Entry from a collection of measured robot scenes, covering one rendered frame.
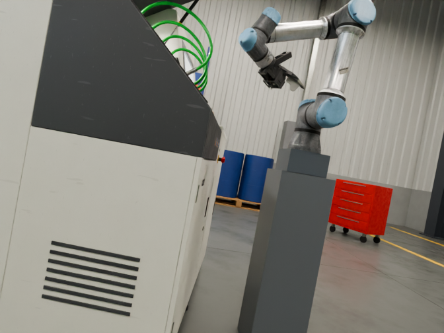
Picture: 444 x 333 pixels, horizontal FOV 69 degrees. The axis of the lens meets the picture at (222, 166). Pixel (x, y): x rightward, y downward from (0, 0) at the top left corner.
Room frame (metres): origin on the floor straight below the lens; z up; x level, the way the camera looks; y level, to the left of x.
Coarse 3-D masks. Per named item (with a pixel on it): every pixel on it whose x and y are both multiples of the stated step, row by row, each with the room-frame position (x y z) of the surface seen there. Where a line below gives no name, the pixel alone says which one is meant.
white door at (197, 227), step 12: (204, 168) 1.17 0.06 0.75; (204, 180) 1.25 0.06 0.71; (204, 192) 1.36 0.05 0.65; (204, 204) 1.48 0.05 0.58; (192, 216) 1.08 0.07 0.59; (204, 216) 1.63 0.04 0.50; (192, 228) 1.14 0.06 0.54; (192, 240) 1.23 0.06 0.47; (192, 252) 1.33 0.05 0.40; (192, 264) 1.44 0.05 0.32; (192, 276) 1.57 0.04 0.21; (180, 288) 1.11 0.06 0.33; (180, 300) 1.19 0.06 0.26; (180, 312) 1.29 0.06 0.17
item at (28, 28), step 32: (0, 0) 1.08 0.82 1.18; (32, 0) 1.07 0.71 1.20; (0, 32) 1.08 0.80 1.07; (32, 32) 1.07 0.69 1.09; (0, 64) 1.08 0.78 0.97; (32, 64) 1.07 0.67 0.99; (0, 96) 1.08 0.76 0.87; (32, 96) 1.07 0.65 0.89; (0, 128) 1.08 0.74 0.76; (0, 160) 1.07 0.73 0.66; (0, 192) 1.07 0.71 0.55; (0, 224) 1.07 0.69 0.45; (0, 256) 1.07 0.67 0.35; (0, 288) 1.07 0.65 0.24
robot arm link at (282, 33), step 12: (288, 24) 1.40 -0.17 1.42; (300, 24) 1.41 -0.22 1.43; (312, 24) 1.42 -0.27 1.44; (324, 24) 1.43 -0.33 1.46; (276, 36) 1.39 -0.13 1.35; (288, 36) 1.41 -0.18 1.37; (300, 36) 1.42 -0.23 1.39; (312, 36) 1.44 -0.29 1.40; (324, 36) 1.45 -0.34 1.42; (336, 36) 1.45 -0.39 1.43
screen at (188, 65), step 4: (184, 44) 1.97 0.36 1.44; (184, 52) 1.94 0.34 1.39; (184, 56) 1.93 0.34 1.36; (188, 56) 2.12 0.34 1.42; (184, 60) 1.92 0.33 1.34; (188, 60) 2.10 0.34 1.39; (184, 64) 1.92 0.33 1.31; (188, 64) 2.09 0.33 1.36; (192, 64) 2.31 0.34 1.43; (184, 68) 1.91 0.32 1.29; (188, 68) 2.08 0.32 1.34; (192, 68) 2.29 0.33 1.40; (192, 76) 2.26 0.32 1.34; (192, 80) 2.25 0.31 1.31
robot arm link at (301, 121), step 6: (300, 102) 1.48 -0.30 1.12; (306, 102) 1.43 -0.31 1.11; (312, 102) 1.42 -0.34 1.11; (300, 108) 1.46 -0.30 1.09; (306, 108) 1.41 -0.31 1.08; (300, 114) 1.45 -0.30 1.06; (300, 120) 1.45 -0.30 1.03; (306, 120) 1.40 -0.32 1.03; (300, 126) 1.44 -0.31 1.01; (306, 126) 1.43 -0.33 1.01
